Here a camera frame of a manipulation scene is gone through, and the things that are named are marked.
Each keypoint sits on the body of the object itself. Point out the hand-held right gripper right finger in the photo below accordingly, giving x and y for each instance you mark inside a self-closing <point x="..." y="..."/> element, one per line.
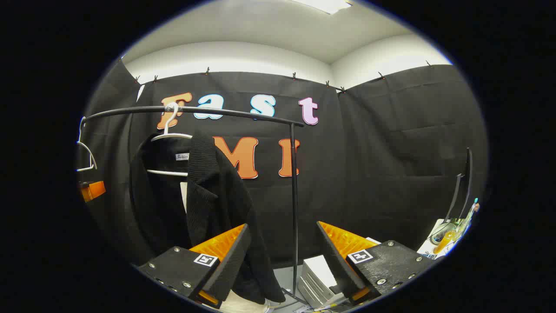
<point x="336" y="261"/>

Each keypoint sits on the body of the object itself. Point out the white metal cabinet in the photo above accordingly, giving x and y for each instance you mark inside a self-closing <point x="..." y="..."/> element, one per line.
<point x="319" y="274"/>

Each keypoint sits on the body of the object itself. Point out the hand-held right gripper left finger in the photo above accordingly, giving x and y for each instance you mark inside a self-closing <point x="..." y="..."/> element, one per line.
<point x="232" y="261"/>

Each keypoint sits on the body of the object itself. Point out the black knit jacket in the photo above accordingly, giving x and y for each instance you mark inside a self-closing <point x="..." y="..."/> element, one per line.
<point x="217" y="195"/>

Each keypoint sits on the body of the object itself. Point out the black metal clothes rack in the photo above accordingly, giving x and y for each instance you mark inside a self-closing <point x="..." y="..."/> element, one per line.
<point x="239" y="114"/>

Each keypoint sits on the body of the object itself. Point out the black backdrop cloth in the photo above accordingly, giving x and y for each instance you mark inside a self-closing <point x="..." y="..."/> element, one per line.
<point x="369" y="165"/>

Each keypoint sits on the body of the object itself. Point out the white plastic hanger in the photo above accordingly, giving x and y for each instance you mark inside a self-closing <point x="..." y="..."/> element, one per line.
<point x="89" y="152"/>
<point x="169" y="135"/>

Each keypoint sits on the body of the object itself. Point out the white fabric laundry hamper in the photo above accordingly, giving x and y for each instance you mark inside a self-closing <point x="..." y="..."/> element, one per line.
<point x="243" y="304"/>

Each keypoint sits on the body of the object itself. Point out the ceiling light panel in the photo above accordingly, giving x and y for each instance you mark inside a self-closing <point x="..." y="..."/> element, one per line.
<point x="325" y="5"/>

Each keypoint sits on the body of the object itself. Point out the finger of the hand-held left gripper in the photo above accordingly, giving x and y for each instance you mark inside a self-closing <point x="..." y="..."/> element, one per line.
<point x="93" y="191"/>

